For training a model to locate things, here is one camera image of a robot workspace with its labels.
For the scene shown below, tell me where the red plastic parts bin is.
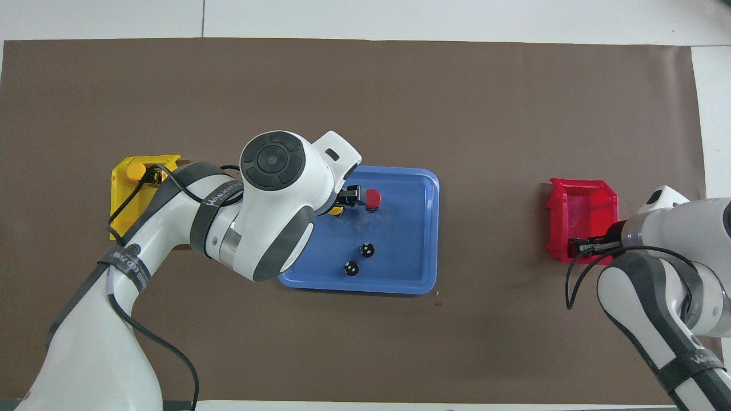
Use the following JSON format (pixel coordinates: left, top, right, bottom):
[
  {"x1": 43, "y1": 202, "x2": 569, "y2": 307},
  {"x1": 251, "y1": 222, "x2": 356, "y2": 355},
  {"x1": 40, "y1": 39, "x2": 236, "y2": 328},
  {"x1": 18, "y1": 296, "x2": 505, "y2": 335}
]
[{"x1": 545, "y1": 178, "x2": 620, "y2": 266}]

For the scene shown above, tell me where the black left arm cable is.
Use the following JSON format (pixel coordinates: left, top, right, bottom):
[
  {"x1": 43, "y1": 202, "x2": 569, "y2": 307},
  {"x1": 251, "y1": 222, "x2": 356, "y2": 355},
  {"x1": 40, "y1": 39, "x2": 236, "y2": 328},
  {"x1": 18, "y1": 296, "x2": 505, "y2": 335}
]
[{"x1": 107, "y1": 164, "x2": 243, "y2": 411}]

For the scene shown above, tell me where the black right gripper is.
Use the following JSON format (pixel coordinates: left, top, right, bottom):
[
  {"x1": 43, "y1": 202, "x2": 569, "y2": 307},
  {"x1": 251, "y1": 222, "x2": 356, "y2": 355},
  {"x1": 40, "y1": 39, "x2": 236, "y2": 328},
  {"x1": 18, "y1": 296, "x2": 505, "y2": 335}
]
[{"x1": 571, "y1": 220, "x2": 629, "y2": 256}]

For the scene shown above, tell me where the brown paper table mat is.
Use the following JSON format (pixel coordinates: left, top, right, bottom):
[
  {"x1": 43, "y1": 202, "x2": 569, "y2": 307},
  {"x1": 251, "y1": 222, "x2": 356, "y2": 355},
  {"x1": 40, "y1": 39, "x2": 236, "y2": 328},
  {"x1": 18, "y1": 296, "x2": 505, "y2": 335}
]
[{"x1": 0, "y1": 38, "x2": 727, "y2": 405}]

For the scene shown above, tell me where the blue plastic tray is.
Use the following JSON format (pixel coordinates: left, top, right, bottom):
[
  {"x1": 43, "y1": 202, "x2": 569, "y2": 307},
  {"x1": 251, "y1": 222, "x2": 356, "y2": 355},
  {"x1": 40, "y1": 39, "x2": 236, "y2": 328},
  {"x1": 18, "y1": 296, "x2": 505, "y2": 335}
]
[{"x1": 278, "y1": 166, "x2": 440, "y2": 295}]

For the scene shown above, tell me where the yellow plastic parts bin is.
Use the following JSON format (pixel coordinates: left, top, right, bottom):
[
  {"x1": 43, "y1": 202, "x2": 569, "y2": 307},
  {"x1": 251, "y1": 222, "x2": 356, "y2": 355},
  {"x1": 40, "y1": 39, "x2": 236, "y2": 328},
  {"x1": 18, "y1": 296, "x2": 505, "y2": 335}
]
[{"x1": 110, "y1": 155, "x2": 182, "y2": 241}]

